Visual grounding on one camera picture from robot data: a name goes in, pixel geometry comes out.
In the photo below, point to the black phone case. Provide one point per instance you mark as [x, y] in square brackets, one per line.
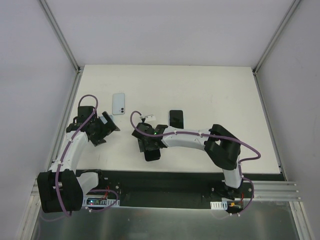
[152, 155]

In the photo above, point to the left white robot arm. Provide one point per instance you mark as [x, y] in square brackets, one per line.
[60, 189]

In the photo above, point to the gold phone with black screen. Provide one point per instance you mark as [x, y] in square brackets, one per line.
[176, 118]

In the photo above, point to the right white cable duct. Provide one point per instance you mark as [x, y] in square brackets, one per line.
[227, 205]

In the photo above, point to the light blue phone face down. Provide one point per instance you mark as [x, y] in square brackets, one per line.
[118, 104]

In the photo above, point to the aluminium frame post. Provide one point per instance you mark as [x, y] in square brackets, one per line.
[293, 7]
[59, 34]

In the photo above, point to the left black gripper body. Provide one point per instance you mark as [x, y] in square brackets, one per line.
[104, 129]

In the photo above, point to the right aluminium frame post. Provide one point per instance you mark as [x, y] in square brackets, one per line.
[293, 7]

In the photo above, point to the left white cable duct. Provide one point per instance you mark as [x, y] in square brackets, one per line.
[94, 202]

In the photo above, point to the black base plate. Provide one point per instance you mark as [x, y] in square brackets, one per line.
[176, 190]

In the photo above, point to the left aluminium frame post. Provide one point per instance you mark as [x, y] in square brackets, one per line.
[59, 34]

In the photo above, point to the white cable duct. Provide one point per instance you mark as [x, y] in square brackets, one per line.
[227, 205]
[94, 202]

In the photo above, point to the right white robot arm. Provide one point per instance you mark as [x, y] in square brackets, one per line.
[219, 144]

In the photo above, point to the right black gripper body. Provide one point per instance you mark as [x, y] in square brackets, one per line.
[149, 145]

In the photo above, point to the aluminium front rail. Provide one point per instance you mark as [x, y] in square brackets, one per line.
[263, 190]

